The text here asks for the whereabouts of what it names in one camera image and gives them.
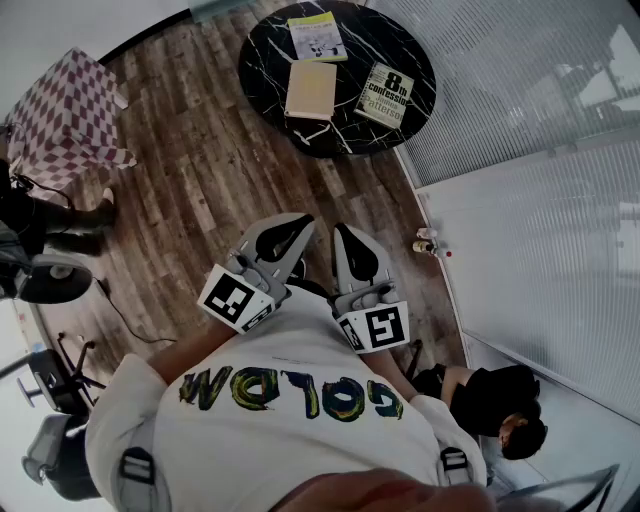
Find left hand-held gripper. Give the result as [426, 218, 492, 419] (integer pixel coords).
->
[197, 213, 316, 335]

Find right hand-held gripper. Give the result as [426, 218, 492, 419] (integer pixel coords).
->
[332, 223, 411, 355]

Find tan book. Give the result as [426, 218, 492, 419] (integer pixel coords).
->
[283, 60, 339, 122]

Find grey book with black lettering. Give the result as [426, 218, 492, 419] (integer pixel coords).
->
[353, 61, 416, 131]

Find yellow-green book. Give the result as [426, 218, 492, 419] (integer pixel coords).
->
[287, 10, 349, 64]

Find person's right forearm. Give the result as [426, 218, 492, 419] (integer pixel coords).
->
[359, 344, 421, 402]

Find person's left forearm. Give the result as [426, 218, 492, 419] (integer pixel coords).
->
[147, 317, 246, 386]

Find person's black trousers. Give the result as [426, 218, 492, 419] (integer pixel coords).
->
[285, 257, 335, 304]

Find white printed t-shirt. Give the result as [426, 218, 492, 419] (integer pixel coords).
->
[84, 284, 489, 512]

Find round black marble table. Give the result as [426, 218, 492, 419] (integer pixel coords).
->
[237, 0, 438, 159]

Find grey and black swivel chair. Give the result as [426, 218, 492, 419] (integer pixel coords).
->
[14, 252, 95, 306]

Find person's face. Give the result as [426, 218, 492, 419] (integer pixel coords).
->
[272, 467, 497, 512]

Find frosted glass door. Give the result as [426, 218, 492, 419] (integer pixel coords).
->
[189, 0, 261, 24]

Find maroon white checkered box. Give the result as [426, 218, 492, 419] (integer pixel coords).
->
[3, 47, 137, 204]

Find black office chair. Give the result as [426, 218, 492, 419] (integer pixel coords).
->
[0, 329, 109, 417]

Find grey office chair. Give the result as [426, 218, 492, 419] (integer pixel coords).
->
[20, 413, 104, 502]

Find black floor cable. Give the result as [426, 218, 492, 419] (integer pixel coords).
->
[94, 278, 177, 346]

